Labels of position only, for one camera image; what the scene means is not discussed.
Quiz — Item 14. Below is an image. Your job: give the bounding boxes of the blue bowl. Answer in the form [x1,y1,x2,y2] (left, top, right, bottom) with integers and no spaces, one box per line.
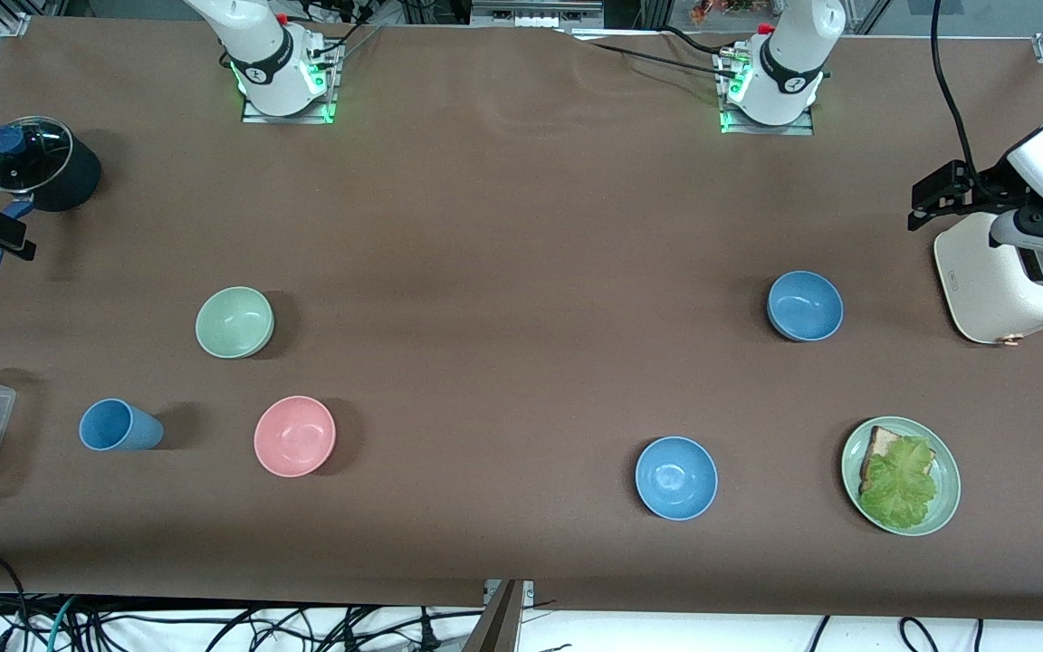
[767,271,844,342]
[636,436,719,522]

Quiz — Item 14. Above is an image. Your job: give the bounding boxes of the pale green bowl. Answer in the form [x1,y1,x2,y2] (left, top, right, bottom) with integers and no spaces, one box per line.
[196,286,275,360]

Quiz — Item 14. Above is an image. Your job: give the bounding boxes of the pink bowl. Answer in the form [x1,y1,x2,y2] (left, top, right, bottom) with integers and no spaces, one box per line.
[254,396,337,478]

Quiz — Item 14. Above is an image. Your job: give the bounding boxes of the glass lid with blue knob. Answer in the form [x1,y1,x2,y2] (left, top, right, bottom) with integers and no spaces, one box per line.
[0,116,62,193]

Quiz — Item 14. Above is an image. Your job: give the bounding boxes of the cream white toaster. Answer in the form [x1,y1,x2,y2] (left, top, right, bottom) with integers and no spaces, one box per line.
[933,210,1043,347]

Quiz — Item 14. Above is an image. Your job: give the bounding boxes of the blue cup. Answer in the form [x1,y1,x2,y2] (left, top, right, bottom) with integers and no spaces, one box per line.
[80,398,165,452]

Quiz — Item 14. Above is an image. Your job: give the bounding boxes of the square sandwich bread slice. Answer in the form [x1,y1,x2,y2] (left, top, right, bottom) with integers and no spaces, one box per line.
[859,426,935,494]

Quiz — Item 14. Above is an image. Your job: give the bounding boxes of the pale green plate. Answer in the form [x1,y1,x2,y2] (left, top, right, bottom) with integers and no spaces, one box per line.
[841,417,962,537]

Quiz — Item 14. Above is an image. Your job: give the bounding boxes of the green lettuce leaf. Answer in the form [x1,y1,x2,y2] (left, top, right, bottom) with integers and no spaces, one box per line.
[859,436,939,531]

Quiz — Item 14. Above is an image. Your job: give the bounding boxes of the grey power strip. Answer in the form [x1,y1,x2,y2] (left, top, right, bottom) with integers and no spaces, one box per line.
[470,0,606,30]

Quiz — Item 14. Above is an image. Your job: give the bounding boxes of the black pot with blue handle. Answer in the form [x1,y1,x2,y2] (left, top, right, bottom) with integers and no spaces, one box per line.
[0,116,103,274]

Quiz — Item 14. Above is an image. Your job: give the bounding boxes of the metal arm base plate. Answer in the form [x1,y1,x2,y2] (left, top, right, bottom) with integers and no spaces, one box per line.
[241,45,341,125]
[717,50,817,137]

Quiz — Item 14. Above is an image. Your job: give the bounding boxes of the teal cable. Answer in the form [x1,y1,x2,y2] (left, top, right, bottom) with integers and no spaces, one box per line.
[49,596,79,652]

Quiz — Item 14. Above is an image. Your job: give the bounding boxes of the dark metal post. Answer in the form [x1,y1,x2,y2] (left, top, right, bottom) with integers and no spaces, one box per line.
[463,581,524,652]

